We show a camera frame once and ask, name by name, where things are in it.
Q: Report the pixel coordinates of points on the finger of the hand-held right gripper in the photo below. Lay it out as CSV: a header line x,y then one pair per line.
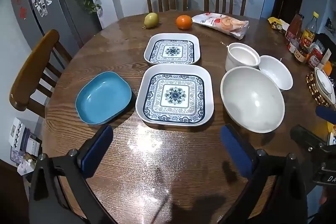
x,y
325,113
305,138

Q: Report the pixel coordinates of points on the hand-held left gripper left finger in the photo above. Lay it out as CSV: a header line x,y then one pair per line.
x,y
97,150

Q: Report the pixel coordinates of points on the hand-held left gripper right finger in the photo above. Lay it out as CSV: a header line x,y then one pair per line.
x,y
233,150

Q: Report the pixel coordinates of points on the blue plate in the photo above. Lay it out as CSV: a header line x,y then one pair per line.
x,y
102,98

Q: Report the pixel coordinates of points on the large white bowl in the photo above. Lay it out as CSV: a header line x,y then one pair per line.
x,y
252,100

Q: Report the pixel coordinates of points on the medium white bowl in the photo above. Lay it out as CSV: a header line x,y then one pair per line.
x,y
278,71

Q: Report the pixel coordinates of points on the large patterned square plate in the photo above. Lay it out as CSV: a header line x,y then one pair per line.
x,y
174,95

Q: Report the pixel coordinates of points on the white straight-sided bowl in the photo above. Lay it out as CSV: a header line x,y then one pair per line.
x,y
241,56

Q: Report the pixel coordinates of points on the small patterned square plate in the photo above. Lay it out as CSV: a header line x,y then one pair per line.
x,y
172,50

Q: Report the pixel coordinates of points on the white dish on beaded trivet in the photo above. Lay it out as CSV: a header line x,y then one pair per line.
x,y
313,87

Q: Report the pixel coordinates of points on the blue-rimmed white bowl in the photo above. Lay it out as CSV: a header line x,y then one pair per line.
x,y
324,82

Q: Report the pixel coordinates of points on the small orange fruit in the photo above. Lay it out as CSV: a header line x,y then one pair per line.
x,y
327,67

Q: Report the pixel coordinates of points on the beige carton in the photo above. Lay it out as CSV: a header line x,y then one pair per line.
x,y
325,58

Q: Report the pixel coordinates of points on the red sauce jar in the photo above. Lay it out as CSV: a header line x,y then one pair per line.
x,y
315,58

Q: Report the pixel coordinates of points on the brown sauce jar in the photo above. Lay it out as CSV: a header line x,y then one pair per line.
x,y
300,54

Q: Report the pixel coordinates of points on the crumpled white paper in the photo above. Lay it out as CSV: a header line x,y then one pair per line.
x,y
26,166

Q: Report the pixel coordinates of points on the small red-label jar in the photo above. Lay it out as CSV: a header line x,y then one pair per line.
x,y
294,45

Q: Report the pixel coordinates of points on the white cardboard box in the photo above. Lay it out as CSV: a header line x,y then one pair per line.
x,y
17,132

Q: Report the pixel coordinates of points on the yellow-capped oil bottle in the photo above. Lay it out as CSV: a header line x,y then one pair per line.
x,y
309,32

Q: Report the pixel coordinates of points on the red sauce bottle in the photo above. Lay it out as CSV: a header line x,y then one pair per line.
x,y
295,27

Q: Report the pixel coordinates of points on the yellow snack packet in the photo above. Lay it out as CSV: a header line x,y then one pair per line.
x,y
275,23

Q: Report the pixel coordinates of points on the white snack bag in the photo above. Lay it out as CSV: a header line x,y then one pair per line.
x,y
223,23

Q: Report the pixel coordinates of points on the green pear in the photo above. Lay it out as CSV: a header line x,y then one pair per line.
x,y
151,19

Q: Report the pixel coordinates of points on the grey refrigerator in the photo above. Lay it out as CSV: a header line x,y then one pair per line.
x,y
63,8

